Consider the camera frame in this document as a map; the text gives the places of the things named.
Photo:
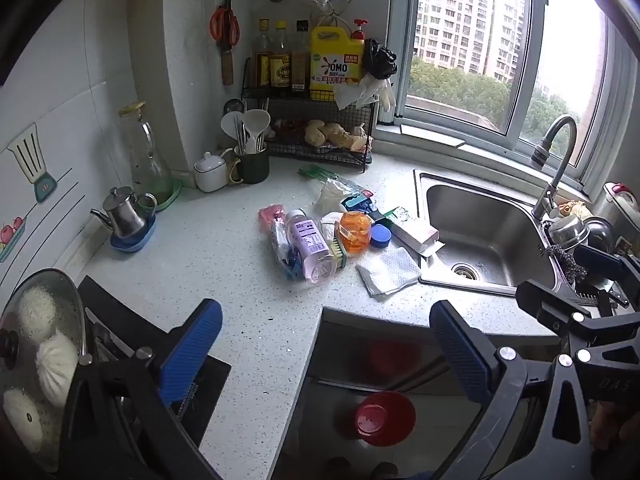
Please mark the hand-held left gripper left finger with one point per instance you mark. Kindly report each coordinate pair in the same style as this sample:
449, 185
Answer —
192, 350

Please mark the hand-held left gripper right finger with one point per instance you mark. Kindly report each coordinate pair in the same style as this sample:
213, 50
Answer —
460, 355

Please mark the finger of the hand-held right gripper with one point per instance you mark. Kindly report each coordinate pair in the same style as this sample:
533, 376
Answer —
550, 302
610, 270

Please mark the red plastic bin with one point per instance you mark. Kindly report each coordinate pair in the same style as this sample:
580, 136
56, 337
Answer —
385, 417

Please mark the white paper towel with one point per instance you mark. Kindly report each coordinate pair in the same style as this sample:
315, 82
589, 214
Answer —
387, 272

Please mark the blue plastic clip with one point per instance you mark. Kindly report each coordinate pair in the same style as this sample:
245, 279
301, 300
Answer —
291, 270

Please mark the white cardboard box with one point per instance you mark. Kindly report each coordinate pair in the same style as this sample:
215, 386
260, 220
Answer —
415, 232

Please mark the scrub brush with yellow bristles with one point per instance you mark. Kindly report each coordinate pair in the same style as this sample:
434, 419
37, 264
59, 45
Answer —
339, 257

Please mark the pink packet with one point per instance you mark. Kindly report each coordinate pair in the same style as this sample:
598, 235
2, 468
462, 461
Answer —
271, 215

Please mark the plastic bottle with purple label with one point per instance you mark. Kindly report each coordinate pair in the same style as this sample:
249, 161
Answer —
310, 245

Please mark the orange plastic jar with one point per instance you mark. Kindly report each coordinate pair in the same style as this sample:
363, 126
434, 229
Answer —
355, 232

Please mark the person's right hand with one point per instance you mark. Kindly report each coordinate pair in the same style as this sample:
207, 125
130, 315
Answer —
612, 425

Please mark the black wok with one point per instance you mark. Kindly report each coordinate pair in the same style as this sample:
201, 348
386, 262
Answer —
599, 234

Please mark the steel wool scrubber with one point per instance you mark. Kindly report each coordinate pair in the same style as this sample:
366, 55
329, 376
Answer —
567, 262

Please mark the steel bowl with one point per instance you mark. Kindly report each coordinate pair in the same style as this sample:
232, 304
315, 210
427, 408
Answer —
567, 231

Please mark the white rice cooker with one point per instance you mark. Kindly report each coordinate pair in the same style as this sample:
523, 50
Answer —
620, 205

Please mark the yellow cloth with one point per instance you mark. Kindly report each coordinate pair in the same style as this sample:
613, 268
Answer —
574, 208

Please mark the black glass stove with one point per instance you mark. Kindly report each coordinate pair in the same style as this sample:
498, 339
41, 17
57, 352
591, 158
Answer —
120, 310

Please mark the steel faucet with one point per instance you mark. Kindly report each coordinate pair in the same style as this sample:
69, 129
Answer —
552, 180

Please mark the stainless steel sink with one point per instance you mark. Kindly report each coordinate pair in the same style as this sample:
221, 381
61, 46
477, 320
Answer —
480, 220

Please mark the blue dish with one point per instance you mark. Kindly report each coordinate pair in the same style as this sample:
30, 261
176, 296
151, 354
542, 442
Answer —
132, 242

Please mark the white steamed bun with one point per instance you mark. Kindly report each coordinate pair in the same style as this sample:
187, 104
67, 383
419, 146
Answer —
57, 367
35, 312
25, 422

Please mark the round blue lid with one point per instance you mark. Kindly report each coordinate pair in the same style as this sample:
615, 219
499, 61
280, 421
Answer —
381, 236

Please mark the steel teapot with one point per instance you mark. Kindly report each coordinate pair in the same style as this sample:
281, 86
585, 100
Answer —
125, 214

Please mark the green dish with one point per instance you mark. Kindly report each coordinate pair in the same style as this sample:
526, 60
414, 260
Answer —
172, 194

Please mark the small black box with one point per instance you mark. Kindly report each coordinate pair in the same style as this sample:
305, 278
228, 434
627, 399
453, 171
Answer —
382, 216

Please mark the glass pot lid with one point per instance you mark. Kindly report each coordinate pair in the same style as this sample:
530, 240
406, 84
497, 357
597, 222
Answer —
20, 360

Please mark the white ceramic jar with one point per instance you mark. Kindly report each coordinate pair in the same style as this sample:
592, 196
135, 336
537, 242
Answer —
210, 174

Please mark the blue packet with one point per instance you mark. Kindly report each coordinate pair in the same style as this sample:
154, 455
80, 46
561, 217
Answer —
357, 204

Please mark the dark green mug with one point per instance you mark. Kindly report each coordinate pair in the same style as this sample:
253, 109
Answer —
254, 167

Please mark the glass bottle with yellow lid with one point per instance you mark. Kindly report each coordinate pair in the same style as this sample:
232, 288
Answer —
145, 160

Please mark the white rice paddle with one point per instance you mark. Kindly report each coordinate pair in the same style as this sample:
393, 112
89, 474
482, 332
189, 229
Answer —
257, 122

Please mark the metal ladle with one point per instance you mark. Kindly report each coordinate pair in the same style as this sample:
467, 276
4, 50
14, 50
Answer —
233, 106

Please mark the ginger root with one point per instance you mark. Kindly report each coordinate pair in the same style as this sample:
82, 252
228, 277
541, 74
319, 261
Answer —
316, 132
339, 136

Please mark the window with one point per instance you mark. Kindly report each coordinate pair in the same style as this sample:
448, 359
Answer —
411, 60

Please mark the black plastic bag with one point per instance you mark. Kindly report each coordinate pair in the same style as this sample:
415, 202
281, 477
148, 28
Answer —
380, 57

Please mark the glass sauce bottle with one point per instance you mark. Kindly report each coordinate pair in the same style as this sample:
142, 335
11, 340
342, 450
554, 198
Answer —
262, 60
280, 62

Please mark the dark sauce bottle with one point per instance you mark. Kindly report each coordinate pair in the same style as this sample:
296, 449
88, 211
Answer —
300, 60

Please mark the yellow detergent jug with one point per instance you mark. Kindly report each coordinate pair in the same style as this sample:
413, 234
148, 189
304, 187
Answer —
335, 60

